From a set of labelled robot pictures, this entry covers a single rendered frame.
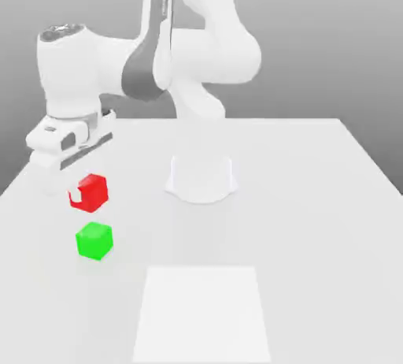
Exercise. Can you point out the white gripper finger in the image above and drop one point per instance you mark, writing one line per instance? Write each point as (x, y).
(76, 194)

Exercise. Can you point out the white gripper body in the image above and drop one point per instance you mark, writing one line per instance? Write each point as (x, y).
(85, 151)

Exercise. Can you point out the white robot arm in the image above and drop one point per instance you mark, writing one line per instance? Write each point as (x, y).
(201, 55)

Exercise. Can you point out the small red cube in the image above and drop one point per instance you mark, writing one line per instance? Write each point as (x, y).
(93, 193)

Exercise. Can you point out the small green cube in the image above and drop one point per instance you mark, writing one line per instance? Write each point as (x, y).
(94, 241)

